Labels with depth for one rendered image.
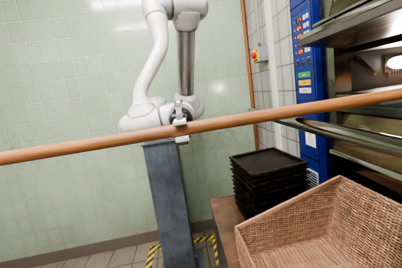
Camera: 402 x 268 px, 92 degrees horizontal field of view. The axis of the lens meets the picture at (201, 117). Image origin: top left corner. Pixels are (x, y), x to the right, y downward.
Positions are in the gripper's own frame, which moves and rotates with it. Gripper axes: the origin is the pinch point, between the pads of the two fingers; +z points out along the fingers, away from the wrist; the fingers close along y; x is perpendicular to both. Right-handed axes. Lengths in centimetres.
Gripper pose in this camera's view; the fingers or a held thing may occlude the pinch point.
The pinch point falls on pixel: (180, 129)
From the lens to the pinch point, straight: 45.9
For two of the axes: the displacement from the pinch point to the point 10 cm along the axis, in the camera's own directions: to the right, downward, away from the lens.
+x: -9.9, 1.5, -0.8
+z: 1.0, 1.2, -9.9
